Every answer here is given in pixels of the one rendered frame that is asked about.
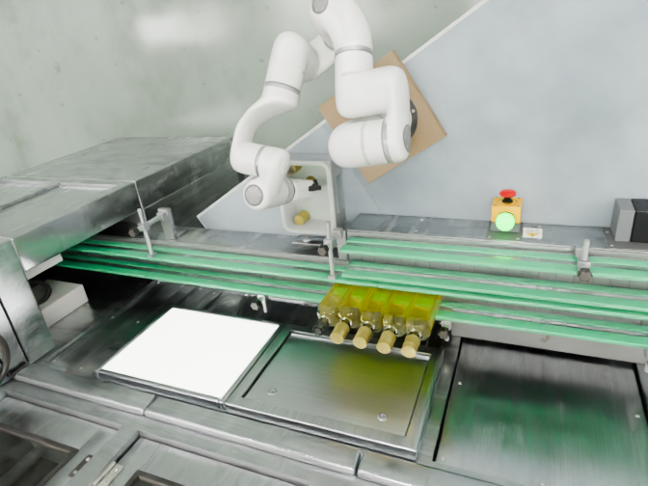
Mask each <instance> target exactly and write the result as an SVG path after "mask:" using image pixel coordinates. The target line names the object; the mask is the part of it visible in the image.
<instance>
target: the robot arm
mask: <svg viewBox="0 0 648 486"><path fill-rule="evenodd" d="M309 11H310V21H311V24H312V26H313V27H314V29H315V30H316V32H317V33H318V34H319V35H318V36H317V37H315V38H314V39H313V40H312V41H310V42H308V41H307V40H306V39H305V38H304V37H303V36H301V35H300V34H299V33H296V32H293V31H284V32H282V33H280V34H279V35H278V36H277V37H276V39H275V41H274V44H273V48H272V52H271V57H270V61H269V65H268V69H267V74H266V78H265V82H264V87H263V92H262V95H261V97H260V99H259V100H258V101H257V102H256V103H254V104H253V105H252V106H251V107H250V108H249V109H248V110H247V112H246V113H245V114H244V115H243V116H242V118H241V119H240V121H239V122H238V124H237V126H236V128H235V131H234V135H233V139H232V144H231V149H230V163H231V165H232V167H233V168H234V169H235V170H236V171H237V172H239V173H241V174H245V175H250V176H257V178H255V179H252V180H250V181H249V182H248V183H247V184H246V185H245V187H244V190H243V199H244V201H245V203H246V205H247V206H249V207H250V208H251V209H253V210H258V211H260V210H264V209H268V208H272V207H276V206H280V205H284V204H287V203H290V202H291V201H295V200H303V199H310V198H312V197H313V191H316V190H321V185H318V183H317V179H313V180H307V179H302V178H301V179H295V178H289V177H287V176H285V175H286V173H287V171H288V169H289V167H290V156H289V153H288V152H287V151H286V150H285V149H283V148H275V147H270V146H266V145H260V144H255V143H252V141H253V138H254V135H255V133H256V131H257V129H258V128H259V127H260V126H261V124H262V123H264V122H265V121H267V120H269V119H271V118H273V117H275V116H278V115H280V114H283V113H286V112H289V111H292V110H294V109H295V108H296V107H297V105H298V101H299V97H300V92H301V89H302V84H303V83H304V82H309V81H311V80H313V79H314V78H316V77H317V76H319V75H320V74H321V73H323V72H324V71H325V70H327V69H328V68H329V67H330V66H332V65H333V64H335V93H336V106H337V111H338V112H339V114H340V115H341V116H343V117H345V118H348V119H354V118H355V119H354V120H351V121H347V122H344V123H342V124H340V125H339V126H337V127H336V128H335V129H334V131H333V132H332V134H331V136H330V138H329V143H328V151H329V153H330V156H331V158H332V160H333V161H334V162H335V163H336V164H337V165H339V166H341V167H343V168H361V167H370V166H377V165H386V164H394V163H399V162H402V161H404V160H406V159H407V158H408V156H409V153H410V149H411V123H412V116H411V112H410V94H409V85H408V81H407V77H406V75H405V73H404V71H403V70H402V69H401V68H400V67H396V66H386V67H378V68H373V44H372V37H371V33H370V29H369V26H368V23H367V20H366V18H365V15H364V13H363V11H362V10H361V8H360V7H359V5H358V4H357V3H356V2H355V0H310V8H309Z"/></svg>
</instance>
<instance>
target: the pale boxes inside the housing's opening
mask: <svg viewBox="0 0 648 486"><path fill-rule="evenodd" d="M62 260H63V259H62V256H61V254H58V255H56V256H54V257H52V258H51V259H49V260H47V261H45V262H43V263H41V264H40V265H38V266H36V267H34V268H32V269H30V270H28V271H27V272H24V273H25V275H26V278H27V280H29V279H31V278H33V277H35V276H36V275H37V274H39V273H41V272H43V271H44V270H46V269H48V268H50V267H52V266H53V265H55V264H57V263H59V262H61V261H62ZM45 282H47V283H48V284H49V285H50V286H51V288H52V292H51V295H50V297H49V298H48V300H47V301H46V302H44V303H43V304H41V305H39V307H40V311H41V313H42V316H43V318H44V321H45V323H46V325H47V328H49V327H50V326H52V325H53V324H55V323H56V322H58V321H59V320H61V319H62V318H63V317H65V316H66V315H68V314H69V313H71V312H72V311H74V310H76V309H77V308H79V307H80V306H82V305H83V304H85V303H86V302H88V298H87V295H86V292H85V290H84V287H83V285H82V284H79V283H67V282H61V281H54V280H48V279H47V280H45ZM32 291H33V293H34V296H35V298H36V300H37V302H38V301H39V300H40V299H41V298H42V297H43V296H44V295H45V293H46V289H45V287H43V286H41V285H39V284H38V285H36V286H34V287H33V288H32Z"/></svg>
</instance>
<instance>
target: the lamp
mask: <svg viewBox="0 0 648 486"><path fill-rule="evenodd" d="M514 224H515V217H514V215H513V214H512V213H510V212H507V211H504V212H501V213H500V214H499V215H498V216H497V219H496V225H497V227H498V228H499V229H500V230H511V229H512V228H513V227H514Z"/></svg>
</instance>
